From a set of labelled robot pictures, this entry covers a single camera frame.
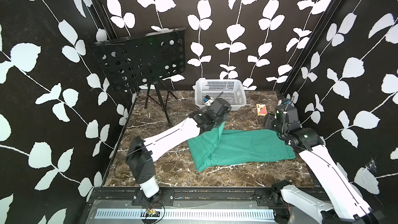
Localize green long pants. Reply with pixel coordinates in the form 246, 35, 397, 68
187, 123, 295, 172

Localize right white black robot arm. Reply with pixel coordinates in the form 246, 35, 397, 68
264, 111, 387, 224

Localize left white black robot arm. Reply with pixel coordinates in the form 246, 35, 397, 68
124, 111, 229, 202

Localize small orange card box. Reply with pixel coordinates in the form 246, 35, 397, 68
256, 104, 267, 117

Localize white plastic mesh basket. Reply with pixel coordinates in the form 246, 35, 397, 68
194, 79, 247, 111

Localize black perforated music stand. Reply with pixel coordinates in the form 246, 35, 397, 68
89, 27, 187, 125

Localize small green circuit board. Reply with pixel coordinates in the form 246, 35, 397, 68
145, 208, 161, 218

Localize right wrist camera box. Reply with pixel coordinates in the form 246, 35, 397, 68
276, 98, 299, 124

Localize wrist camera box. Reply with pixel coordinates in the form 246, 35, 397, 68
203, 97, 231, 116
276, 98, 299, 124

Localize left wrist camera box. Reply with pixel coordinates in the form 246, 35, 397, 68
203, 97, 231, 116

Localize white slotted cable duct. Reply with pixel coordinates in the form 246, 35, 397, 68
94, 208, 275, 222

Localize black front mounting rail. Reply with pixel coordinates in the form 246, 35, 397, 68
88, 187, 285, 206

